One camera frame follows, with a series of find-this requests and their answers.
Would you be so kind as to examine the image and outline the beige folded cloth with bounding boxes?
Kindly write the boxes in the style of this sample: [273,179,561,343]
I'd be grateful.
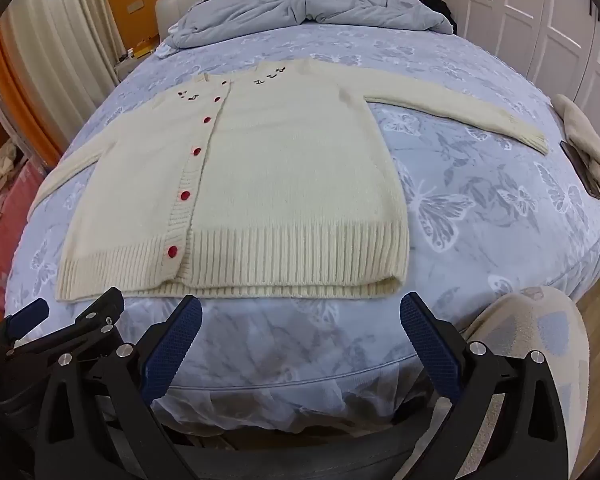
[550,94,600,201]

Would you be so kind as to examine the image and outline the white wardrobe doors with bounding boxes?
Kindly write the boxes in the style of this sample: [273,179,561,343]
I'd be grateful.
[432,0,600,117]

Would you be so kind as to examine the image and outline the bedside table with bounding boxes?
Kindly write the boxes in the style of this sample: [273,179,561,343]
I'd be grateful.
[114,35,162,86]

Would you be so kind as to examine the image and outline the cream curtain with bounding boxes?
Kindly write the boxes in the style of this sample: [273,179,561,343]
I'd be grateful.
[0,0,122,161]

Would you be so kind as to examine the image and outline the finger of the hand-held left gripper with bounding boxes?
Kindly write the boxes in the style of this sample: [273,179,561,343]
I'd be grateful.
[10,287,126,361]
[0,297,51,357]

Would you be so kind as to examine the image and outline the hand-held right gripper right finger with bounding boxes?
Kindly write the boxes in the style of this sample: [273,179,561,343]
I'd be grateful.
[399,291,572,480]

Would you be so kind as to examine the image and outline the dark rectangular object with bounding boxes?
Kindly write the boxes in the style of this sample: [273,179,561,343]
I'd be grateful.
[560,140,600,201]

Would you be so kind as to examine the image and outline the black bag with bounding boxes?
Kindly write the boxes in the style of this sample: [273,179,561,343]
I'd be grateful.
[422,0,459,34]

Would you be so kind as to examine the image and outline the grey duvet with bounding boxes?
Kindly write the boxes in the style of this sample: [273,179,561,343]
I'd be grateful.
[167,0,458,52]

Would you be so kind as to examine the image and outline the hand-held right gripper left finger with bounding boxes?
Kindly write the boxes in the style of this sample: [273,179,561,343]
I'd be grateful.
[34,295,204,480]

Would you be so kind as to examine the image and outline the pink blanket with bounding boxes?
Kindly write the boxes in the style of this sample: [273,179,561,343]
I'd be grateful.
[0,160,48,321]

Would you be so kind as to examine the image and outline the bed with butterfly sheet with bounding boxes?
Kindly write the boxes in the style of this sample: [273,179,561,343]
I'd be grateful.
[2,25,600,436]

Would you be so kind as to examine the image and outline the cream knit cardigan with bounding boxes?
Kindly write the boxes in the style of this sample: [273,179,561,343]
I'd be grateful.
[27,57,551,304]

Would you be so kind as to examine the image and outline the cream crumpled cloth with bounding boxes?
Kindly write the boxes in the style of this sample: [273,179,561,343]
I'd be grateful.
[0,140,31,186]

